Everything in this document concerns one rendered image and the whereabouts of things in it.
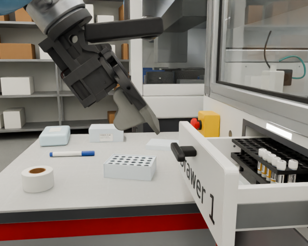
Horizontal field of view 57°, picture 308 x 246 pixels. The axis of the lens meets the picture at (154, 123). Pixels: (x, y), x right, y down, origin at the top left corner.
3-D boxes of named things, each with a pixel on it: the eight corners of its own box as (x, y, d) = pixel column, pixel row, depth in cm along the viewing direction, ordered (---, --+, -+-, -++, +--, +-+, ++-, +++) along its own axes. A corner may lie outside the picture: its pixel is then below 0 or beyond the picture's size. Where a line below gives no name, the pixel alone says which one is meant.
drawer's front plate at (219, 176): (220, 252, 36) (225, 169, 33) (178, 168, 64) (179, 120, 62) (234, 251, 36) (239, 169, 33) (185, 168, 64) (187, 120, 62)
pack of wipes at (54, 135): (67, 145, 101) (66, 133, 100) (39, 147, 99) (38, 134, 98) (70, 135, 116) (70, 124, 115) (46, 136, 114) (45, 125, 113)
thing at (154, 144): (145, 149, 97) (145, 144, 97) (151, 142, 105) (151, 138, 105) (182, 152, 94) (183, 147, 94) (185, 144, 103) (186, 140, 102)
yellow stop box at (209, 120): (201, 140, 79) (202, 114, 77) (195, 133, 86) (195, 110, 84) (219, 139, 79) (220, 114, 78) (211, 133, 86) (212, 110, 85)
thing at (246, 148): (276, 174, 41) (277, 171, 40) (231, 141, 58) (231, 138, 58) (289, 174, 41) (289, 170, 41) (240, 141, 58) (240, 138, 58)
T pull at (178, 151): (177, 163, 44) (178, 154, 44) (170, 149, 51) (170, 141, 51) (200, 162, 44) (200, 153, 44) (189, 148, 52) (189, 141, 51)
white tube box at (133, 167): (103, 177, 73) (102, 163, 73) (113, 166, 81) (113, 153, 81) (150, 180, 71) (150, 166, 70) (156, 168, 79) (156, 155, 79)
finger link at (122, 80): (138, 110, 45) (105, 65, 44) (146, 104, 45) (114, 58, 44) (136, 112, 40) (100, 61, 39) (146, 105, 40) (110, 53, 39)
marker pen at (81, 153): (49, 157, 89) (49, 152, 88) (50, 155, 90) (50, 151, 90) (94, 156, 90) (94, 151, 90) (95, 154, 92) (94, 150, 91)
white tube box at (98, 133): (89, 142, 105) (88, 129, 104) (92, 136, 114) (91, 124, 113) (123, 141, 106) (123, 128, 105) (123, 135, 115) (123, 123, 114)
